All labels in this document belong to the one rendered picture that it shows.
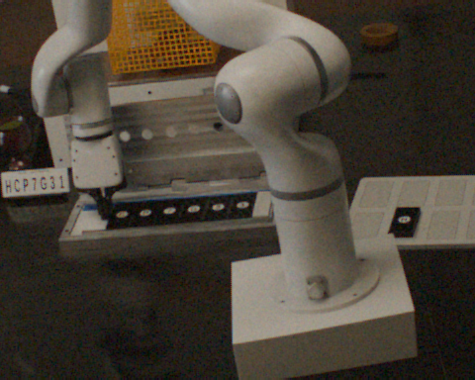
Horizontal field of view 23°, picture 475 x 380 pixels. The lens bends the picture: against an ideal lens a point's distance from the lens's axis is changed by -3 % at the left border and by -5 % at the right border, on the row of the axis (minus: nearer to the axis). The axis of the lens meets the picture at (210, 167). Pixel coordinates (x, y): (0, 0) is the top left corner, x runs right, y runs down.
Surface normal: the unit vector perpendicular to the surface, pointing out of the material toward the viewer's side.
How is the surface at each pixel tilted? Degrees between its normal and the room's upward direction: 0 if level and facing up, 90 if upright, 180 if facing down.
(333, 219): 86
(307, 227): 86
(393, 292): 4
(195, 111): 81
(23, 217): 0
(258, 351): 90
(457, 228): 0
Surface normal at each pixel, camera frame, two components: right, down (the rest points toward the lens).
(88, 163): -0.17, 0.26
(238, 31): 0.06, 0.66
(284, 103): 0.65, 0.20
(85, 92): 0.22, 0.19
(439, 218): -0.16, -0.89
